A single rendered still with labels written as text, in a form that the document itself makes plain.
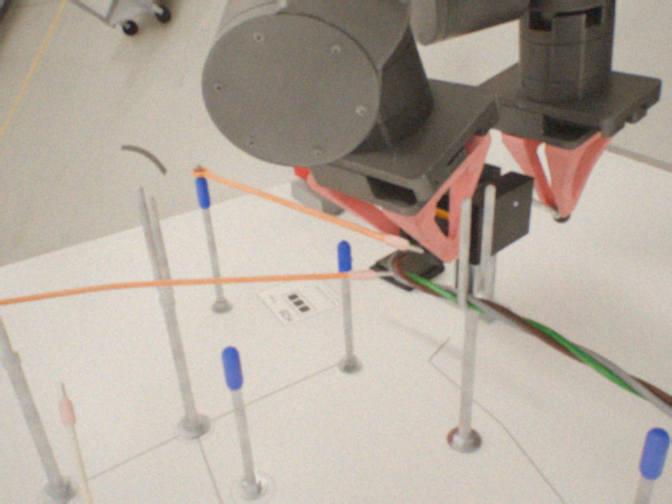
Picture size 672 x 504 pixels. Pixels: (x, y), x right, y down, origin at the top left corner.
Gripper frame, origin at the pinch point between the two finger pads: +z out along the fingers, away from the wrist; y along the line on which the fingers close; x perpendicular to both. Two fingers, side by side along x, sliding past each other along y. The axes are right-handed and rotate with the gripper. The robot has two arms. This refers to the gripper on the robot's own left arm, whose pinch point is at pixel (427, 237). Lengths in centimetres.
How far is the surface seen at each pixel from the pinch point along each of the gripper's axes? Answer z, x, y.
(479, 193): -0.4, 3.8, 1.2
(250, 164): 122, 78, -197
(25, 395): -8.6, -20.4, -4.6
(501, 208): 0.7, 4.2, 2.3
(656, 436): -4.2, -6.9, 16.8
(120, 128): 141, 83, -342
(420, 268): 7.3, 1.8, -4.5
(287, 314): 4.2, -7.0, -8.4
